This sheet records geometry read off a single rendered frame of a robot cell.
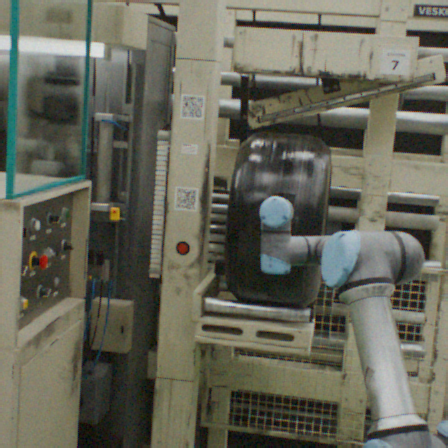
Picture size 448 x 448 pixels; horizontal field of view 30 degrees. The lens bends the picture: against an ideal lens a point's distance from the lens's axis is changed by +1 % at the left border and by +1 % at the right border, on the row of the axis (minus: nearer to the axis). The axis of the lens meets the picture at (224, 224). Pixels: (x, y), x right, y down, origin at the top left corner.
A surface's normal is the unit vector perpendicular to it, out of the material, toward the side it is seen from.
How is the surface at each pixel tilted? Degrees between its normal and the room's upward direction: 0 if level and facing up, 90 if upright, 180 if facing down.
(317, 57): 90
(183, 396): 90
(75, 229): 90
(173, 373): 90
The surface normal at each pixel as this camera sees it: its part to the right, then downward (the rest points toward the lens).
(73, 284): -0.15, 0.15
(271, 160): -0.05, -0.61
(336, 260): -0.93, -0.13
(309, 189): 0.17, -0.32
